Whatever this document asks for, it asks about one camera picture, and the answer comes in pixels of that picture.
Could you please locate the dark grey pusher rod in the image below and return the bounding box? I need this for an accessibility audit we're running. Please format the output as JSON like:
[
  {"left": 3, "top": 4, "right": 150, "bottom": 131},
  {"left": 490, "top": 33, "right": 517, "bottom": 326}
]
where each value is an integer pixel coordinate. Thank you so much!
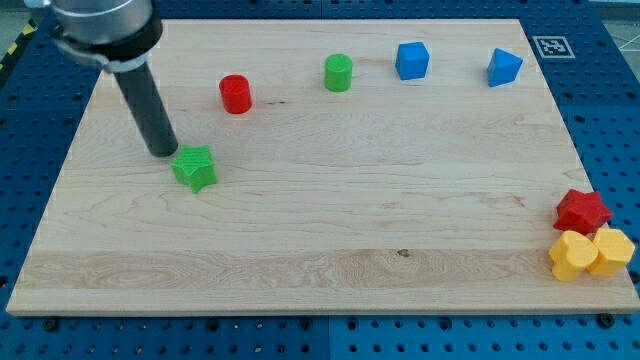
[{"left": 114, "top": 63, "right": 178, "bottom": 157}]

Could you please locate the red cylinder block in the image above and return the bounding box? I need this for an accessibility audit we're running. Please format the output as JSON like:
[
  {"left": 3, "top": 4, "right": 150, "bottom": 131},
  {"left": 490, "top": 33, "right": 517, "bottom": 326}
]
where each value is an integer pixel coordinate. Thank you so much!
[{"left": 219, "top": 74, "right": 252, "bottom": 114}]

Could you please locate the blue triangular prism block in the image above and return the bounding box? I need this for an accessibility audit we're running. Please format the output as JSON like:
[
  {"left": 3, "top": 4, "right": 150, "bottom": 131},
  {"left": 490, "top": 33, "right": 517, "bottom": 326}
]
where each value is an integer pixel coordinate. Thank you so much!
[{"left": 487, "top": 48, "right": 523, "bottom": 87}]

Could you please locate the yellow pentagon block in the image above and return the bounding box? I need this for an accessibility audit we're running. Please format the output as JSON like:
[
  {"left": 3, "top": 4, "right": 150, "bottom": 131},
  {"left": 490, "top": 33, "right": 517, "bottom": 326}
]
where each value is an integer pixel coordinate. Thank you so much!
[{"left": 587, "top": 228, "right": 636, "bottom": 277}]

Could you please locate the blue cube block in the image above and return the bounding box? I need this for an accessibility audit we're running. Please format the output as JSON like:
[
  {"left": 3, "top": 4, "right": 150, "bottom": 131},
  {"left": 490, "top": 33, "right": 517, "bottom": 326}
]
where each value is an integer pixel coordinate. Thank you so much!
[{"left": 395, "top": 42, "right": 430, "bottom": 80}]

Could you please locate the white fiducial marker tag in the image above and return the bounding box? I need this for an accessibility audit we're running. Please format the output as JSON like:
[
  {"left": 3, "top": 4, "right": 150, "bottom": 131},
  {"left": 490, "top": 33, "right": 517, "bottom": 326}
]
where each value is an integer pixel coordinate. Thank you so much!
[{"left": 532, "top": 35, "right": 575, "bottom": 59}]

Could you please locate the red star block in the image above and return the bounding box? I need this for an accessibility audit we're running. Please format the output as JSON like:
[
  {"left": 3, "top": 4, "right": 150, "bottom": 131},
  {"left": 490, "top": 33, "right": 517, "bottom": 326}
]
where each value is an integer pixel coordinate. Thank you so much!
[{"left": 553, "top": 189, "right": 614, "bottom": 235}]

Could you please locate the green cylinder block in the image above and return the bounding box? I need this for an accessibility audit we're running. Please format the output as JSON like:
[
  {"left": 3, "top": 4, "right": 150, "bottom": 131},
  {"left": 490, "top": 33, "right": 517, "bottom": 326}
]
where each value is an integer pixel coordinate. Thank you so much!
[{"left": 324, "top": 53, "right": 353, "bottom": 92}]

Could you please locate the green star block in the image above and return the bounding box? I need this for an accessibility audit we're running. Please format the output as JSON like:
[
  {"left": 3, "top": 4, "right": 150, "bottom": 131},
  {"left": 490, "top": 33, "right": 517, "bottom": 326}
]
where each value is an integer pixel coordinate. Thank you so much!
[{"left": 171, "top": 145, "right": 218, "bottom": 194}]

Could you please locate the yellow heart block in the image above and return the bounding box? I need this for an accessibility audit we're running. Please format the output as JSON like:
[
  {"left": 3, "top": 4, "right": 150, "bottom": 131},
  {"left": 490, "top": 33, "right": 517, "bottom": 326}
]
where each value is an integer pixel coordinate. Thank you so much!
[{"left": 548, "top": 230, "right": 599, "bottom": 282}]

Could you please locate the light wooden board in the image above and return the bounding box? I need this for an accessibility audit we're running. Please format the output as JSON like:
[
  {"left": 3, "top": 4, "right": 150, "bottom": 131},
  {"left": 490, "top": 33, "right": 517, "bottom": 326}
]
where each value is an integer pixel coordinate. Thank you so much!
[{"left": 7, "top": 19, "right": 639, "bottom": 316}]

